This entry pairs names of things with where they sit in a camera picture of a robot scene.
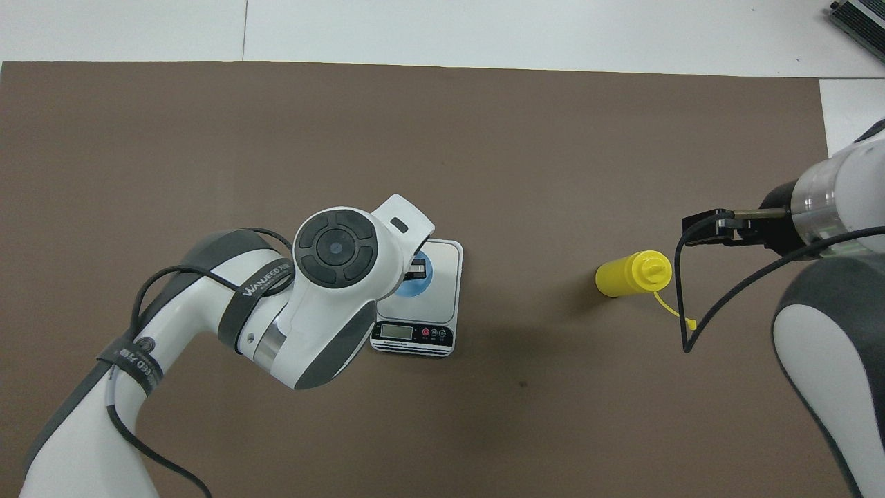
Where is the grey ribbed metal device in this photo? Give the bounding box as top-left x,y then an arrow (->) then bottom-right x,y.
830,0 -> 885,64

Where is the blue plastic cup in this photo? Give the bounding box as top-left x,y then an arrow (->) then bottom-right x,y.
395,250 -> 435,299

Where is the silver digital kitchen scale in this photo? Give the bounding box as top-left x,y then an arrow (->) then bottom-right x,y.
370,239 -> 464,358

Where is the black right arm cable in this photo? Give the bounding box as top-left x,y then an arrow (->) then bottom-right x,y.
678,207 -> 885,353

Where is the brown paper mat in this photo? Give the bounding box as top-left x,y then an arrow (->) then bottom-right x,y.
0,61 -> 868,498

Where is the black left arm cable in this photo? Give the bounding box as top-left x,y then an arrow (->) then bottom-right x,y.
104,227 -> 295,498

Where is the yellow squeeze bottle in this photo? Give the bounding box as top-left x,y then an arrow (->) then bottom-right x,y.
595,250 -> 698,331

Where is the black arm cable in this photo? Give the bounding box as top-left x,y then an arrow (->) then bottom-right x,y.
104,227 -> 295,498
678,207 -> 885,353

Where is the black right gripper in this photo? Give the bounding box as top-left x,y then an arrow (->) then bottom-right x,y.
682,180 -> 803,260

